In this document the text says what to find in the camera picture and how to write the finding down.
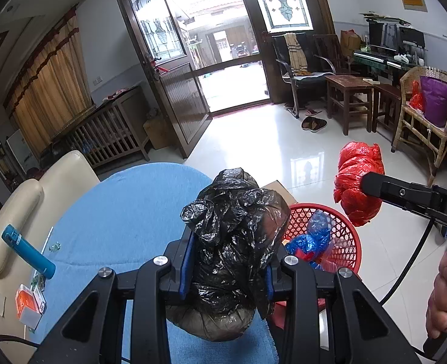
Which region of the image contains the black plastic bag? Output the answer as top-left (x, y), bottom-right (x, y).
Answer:
top-left (167, 168), bottom-right (290, 342)

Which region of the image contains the red plastic bag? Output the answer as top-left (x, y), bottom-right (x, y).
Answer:
top-left (334, 141), bottom-right (385, 227)

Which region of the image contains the person's right hand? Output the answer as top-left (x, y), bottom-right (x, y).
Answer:
top-left (426, 251), bottom-right (447, 339)

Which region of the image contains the blue table cloth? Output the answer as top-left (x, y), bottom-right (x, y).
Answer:
top-left (28, 163), bottom-right (279, 363)

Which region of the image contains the red plastic mesh basket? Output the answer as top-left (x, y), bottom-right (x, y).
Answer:
top-left (282, 203), bottom-right (362, 274)

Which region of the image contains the rattan armchair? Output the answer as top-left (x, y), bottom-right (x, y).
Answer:
top-left (391, 67), bottom-right (447, 185)

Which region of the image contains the cardboard box on floor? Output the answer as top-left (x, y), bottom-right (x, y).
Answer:
top-left (264, 180), bottom-right (297, 205)

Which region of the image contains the purple bag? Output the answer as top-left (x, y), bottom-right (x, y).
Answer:
top-left (420, 76), bottom-right (447, 127)

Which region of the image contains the cardboard box by door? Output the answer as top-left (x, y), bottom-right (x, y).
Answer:
top-left (143, 115), bottom-right (173, 150)

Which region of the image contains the green candy wrapper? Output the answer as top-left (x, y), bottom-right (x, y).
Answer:
top-left (49, 241), bottom-right (61, 252)

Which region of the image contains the white drinking straw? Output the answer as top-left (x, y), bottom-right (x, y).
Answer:
top-left (32, 226), bottom-right (54, 283)

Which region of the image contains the wooden baby crib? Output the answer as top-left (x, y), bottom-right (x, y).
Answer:
top-left (52, 86), bottom-right (149, 168)

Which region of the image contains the brown open door leaf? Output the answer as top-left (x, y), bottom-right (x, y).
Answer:
top-left (116, 0), bottom-right (212, 159)

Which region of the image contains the wooden square stool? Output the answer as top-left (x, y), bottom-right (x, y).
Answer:
top-left (326, 75), bottom-right (374, 136)

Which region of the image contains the cream leather sofa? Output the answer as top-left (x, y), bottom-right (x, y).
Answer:
top-left (0, 150), bottom-right (100, 338)

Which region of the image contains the orange white medicine box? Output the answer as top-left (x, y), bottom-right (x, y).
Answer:
top-left (15, 284), bottom-right (46, 329)

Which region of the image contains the pair of dark slippers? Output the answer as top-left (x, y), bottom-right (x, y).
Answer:
top-left (302, 116), bottom-right (327, 133)

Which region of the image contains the teal thermos bottle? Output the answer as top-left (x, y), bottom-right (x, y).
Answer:
top-left (1, 224), bottom-right (56, 279)

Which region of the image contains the dark desk with monitors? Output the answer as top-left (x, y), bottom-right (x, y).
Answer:
top-left (353, 12), bottom-right (427, 86)

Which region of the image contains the black metal armchair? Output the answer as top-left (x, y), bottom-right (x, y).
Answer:
top-left (271, 32), bottom-right (336, 118)

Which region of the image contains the tan window curtain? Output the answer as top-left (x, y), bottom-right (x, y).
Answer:
top-left (4, 8), bottom-right (93, 157)

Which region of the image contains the striped scarf on chair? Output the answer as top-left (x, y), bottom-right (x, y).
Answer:
top-left (283, 32), bottom-right (310, 76)

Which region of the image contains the black cable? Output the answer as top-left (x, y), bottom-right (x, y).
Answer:
top-left (378, 217), bottom-right (437, 308)

